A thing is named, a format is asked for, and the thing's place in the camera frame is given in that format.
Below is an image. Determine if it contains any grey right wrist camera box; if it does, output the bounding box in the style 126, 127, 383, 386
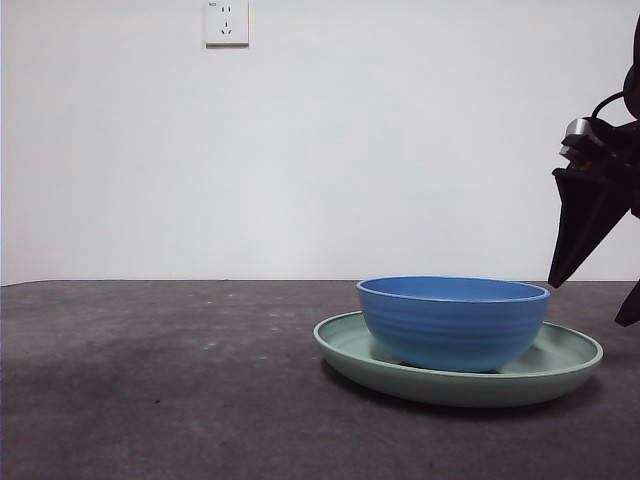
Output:
560, 117, 599, 151

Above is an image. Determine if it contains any white wall socket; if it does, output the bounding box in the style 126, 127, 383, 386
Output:
204, 0, 250, 50

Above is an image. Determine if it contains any blue ribbed bowl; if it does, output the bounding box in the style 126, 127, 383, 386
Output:
355, 276, 552, 374

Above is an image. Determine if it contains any green round plate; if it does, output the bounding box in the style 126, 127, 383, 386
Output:
313, 310, 604, 409

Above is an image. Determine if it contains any black cable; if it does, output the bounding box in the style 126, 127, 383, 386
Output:
588, 91, 632, 124

